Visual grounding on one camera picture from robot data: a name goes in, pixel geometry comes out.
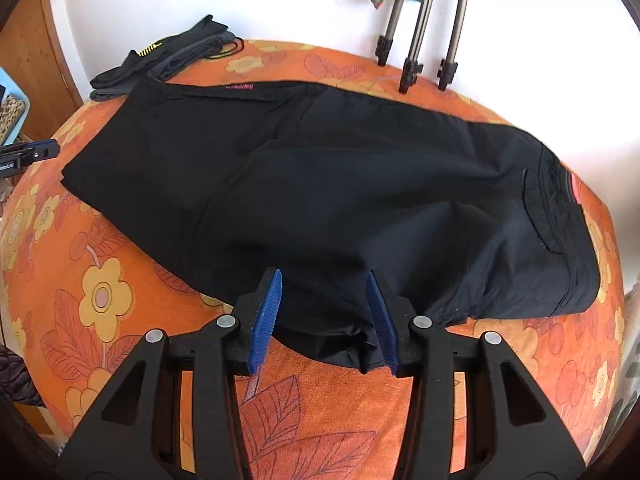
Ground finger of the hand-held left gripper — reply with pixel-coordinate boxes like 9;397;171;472
0;138;61;162

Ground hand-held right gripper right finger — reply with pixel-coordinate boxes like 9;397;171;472
365;269;586;480

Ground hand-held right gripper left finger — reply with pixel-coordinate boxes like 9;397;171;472
57;267;284;480

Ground black pants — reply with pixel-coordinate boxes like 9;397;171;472
61;80;601;376

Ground light blue box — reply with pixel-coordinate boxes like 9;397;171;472
0;67;32;147

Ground wooden panel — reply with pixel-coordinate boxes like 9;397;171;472
0;0;84;161

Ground folded dark garment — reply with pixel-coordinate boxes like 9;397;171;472
90;15;232;102

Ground orange floral blanket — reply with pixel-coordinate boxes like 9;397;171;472
0;37;628;480

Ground grey folded garment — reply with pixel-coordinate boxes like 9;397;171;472
150;34;246;82

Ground dark quilted cloth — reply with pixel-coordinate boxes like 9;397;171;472
0;349;47;409

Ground metal tripod leg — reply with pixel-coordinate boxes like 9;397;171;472
375;0;407;67
437;0;476;92
398;0;444;94

